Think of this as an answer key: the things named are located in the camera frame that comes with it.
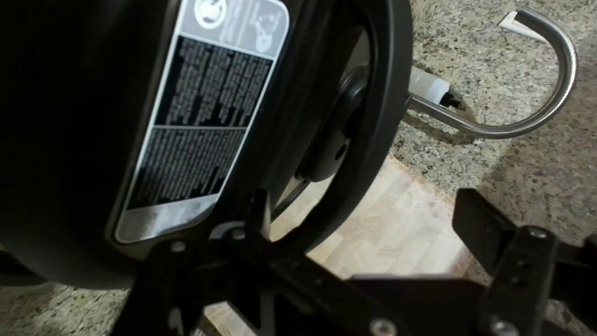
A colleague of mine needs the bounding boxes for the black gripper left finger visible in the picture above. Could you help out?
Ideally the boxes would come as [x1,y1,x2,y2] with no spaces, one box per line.
[109,189,350,336]

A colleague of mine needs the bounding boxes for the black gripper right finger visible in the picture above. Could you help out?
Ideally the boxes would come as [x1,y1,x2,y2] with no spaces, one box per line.
[451,189,597,336]

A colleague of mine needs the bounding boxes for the black cooker lid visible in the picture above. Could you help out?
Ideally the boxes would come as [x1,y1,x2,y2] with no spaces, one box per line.
[0,0,412,290]

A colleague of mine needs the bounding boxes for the wooden cutting board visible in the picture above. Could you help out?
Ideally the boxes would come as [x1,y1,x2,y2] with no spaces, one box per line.
[203,155,481,336]

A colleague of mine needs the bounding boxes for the curved steel faucet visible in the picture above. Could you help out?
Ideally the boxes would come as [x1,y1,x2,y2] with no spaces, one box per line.
[408,8,578,140]

